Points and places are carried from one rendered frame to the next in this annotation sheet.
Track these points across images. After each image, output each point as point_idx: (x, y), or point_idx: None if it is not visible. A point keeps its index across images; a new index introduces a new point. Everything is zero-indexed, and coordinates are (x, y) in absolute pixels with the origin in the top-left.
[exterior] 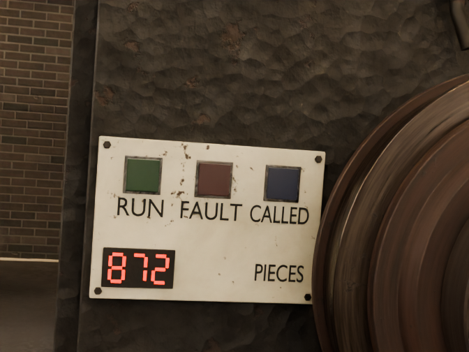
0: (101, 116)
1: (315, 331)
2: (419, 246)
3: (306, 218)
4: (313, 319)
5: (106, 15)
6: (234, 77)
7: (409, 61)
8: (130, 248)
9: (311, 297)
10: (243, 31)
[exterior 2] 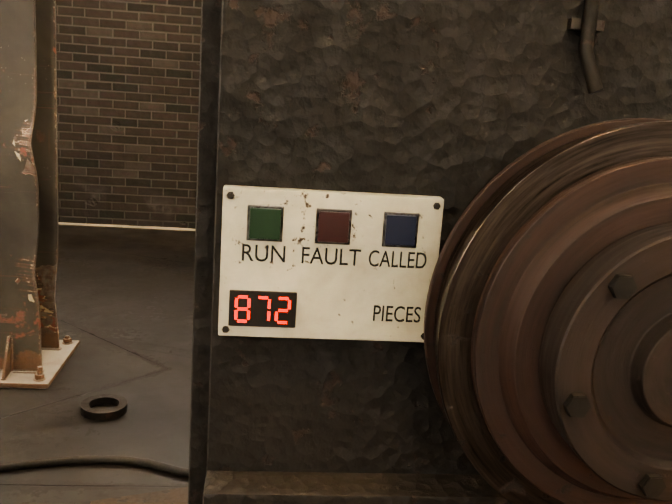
0: (225, 165)
1: None
2: (520, 306)
3: (424, 262)
4: None
5: (227, 67)
6: (355, 125)
7: (534, 104)
8: (254, 291)
9: None
10: (363, 79)
